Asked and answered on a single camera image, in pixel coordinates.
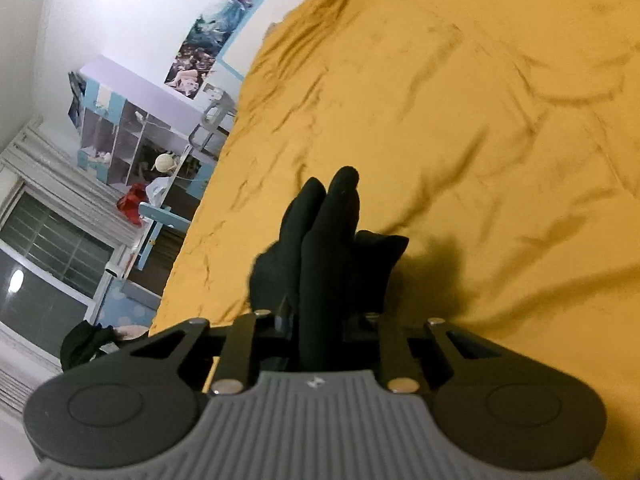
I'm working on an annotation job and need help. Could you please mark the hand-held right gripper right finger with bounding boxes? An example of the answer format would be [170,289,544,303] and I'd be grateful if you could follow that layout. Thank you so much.
[350,312,503,395]

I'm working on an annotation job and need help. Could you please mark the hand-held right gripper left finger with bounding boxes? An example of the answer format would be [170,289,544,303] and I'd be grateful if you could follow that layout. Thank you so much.
[125,300,300,395]

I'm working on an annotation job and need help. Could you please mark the black t-shirt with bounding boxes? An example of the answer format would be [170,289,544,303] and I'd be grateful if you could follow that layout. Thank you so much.
[249,165,410,375]

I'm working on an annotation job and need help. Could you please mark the blue dotted box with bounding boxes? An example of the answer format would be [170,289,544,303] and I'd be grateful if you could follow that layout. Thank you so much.
[96,279,167,332]

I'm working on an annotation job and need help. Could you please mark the blue wooden chair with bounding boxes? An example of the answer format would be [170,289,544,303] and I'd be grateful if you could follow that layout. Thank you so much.
[134,202,192,272]

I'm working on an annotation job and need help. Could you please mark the dark cloth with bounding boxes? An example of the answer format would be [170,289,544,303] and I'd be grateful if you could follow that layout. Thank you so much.
[59,320,121,372]

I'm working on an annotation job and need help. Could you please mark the white cloth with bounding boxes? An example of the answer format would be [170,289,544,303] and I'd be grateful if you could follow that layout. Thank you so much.
[144,175,174,207]

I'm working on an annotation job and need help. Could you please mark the red bag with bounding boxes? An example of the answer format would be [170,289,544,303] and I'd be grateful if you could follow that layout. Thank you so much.
[116,183,152,227]

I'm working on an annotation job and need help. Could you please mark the cream round hat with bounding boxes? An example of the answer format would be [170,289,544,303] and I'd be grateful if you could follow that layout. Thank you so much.
[153,152,179,177]

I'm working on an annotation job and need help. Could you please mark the window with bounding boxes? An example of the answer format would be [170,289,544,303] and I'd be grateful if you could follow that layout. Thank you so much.
[0,177,117,358]

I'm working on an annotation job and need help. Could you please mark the yellow blanket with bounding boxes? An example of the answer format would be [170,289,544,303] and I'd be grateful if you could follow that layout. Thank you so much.
[146,0,640,468]

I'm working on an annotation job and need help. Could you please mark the lavender open shelf cabinet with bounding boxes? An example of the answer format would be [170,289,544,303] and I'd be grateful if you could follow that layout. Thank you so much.
[68,54,236,198]

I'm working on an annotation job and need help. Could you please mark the grey curtain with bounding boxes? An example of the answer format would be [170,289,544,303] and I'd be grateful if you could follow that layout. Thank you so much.
[0,117,143,246]

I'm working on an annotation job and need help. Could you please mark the grey metal frame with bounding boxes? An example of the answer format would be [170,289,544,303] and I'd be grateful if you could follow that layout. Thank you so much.
[187,87,237,162]

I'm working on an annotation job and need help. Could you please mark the printed wall poster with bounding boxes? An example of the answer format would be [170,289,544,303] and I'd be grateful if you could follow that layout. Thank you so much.
[184,0,253,61]
[164,54,217,99]

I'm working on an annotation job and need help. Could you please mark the wall posters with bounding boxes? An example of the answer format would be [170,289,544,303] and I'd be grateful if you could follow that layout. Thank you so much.
[202,0,302,106]

